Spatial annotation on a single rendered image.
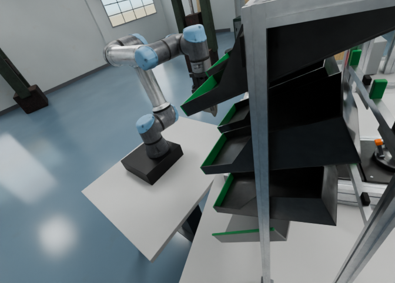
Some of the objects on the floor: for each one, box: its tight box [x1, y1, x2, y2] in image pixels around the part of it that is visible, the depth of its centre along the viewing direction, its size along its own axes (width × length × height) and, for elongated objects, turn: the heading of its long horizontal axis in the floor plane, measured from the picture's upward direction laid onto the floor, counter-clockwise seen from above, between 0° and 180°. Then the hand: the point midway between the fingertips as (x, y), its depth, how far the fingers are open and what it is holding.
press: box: [166, 0, 219, 73], centre depth 436 cm, size 72×89×274 cm
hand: (216, 113), depth 86 cm, fingers closed
